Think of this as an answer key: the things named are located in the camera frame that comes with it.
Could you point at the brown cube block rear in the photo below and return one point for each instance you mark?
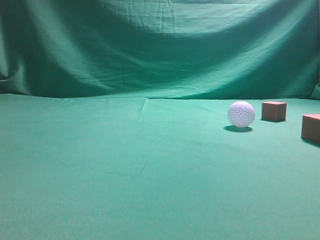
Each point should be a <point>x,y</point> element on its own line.
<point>274,111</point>

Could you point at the green cloth backdrop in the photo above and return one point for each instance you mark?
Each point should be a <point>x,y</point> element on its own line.
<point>114,120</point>

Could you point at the brown cube block right edge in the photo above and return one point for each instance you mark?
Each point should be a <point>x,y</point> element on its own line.
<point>310,130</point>

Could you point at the white dimpled ball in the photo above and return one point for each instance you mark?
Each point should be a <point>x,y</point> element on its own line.
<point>241,114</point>

